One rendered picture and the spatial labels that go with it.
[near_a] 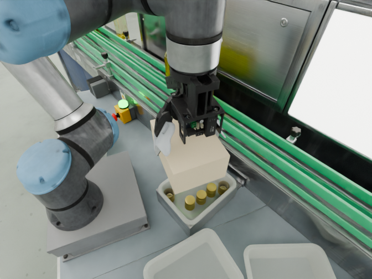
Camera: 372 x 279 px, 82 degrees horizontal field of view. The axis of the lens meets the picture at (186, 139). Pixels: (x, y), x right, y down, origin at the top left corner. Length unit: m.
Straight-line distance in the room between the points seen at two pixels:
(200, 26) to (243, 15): 0.53
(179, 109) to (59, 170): 0.31
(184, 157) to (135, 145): 0.56
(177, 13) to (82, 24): 0.10
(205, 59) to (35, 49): 0.18
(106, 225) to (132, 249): 0.13
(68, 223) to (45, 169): 0.19
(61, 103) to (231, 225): 0.61
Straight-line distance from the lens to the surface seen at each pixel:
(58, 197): 0.60
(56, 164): 0.55
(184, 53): 0.29
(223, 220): 0.78
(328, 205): 0.71
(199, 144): 0.45
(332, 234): 0.75
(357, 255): 0.77
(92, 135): 0.61
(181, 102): 0.36
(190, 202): 0.72
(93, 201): 0.68
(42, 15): 0.22
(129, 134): 1.03
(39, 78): 0.59
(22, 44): 0.22
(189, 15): 0.27
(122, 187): 0.73
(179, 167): 0.41
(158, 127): 0.41
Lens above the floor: 1.46
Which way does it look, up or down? 47 degrees down
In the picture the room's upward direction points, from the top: straight up
